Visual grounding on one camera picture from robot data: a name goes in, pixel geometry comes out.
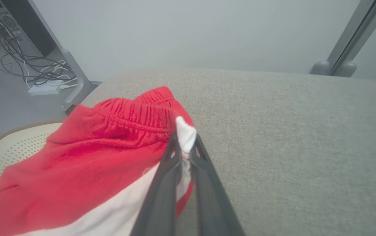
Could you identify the grey metal partition post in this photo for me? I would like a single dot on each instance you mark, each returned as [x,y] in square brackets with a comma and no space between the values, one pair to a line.
[351,36]

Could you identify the black computer tower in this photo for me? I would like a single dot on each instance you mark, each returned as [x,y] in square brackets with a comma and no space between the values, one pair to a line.
[27,23]

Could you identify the white power strip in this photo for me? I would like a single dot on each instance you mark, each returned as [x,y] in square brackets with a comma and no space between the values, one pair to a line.
[44,89]

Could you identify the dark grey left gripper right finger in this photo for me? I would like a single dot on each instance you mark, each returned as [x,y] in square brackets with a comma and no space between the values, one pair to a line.
[211,203]

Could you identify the grey partition frame with foot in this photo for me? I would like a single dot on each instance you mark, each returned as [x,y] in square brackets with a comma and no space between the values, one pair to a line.
[73,72]

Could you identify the red white basketball shorts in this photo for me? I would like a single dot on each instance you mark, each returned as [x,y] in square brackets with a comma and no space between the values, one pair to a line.
[86,164]

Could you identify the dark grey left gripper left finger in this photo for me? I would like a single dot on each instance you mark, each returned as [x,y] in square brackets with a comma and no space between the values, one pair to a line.
[161,196]

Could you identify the cream perforated laundry basket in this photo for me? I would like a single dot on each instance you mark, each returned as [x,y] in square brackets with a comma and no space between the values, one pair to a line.
[14,150]

